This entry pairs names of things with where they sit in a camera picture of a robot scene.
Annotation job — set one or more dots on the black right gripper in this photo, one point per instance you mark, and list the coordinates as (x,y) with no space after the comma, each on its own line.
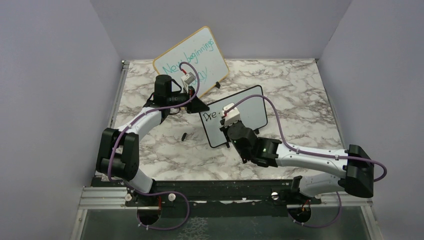
(225,129)

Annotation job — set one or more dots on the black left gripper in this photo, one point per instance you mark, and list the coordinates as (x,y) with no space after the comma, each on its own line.
(196,105)

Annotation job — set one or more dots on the black framed whiteboard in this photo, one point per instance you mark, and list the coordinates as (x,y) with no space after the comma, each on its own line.
(252,111)

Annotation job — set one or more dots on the black marker cap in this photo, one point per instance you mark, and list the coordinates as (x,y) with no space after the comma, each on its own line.
(183,136)

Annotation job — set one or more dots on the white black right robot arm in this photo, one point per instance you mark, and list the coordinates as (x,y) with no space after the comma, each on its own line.
(345,170)

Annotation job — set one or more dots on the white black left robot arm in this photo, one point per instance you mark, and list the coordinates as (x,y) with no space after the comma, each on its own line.
(118,155)

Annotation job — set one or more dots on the yellow framed whiteboard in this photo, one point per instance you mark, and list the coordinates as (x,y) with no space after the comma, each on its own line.
(202,51)

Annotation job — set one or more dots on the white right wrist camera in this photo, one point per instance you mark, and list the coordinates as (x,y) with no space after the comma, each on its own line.
(228,116)

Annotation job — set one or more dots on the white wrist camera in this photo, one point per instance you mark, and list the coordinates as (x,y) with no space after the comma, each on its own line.
(186,80)
(228,116)

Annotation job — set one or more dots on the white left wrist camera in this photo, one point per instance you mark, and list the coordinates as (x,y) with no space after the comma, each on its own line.
(186,80)

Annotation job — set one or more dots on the black aluminium front base frame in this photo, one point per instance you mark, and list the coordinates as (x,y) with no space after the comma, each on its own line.
(212,199)

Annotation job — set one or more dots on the aluminium side rail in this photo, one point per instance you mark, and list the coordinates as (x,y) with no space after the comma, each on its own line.
(124,67)

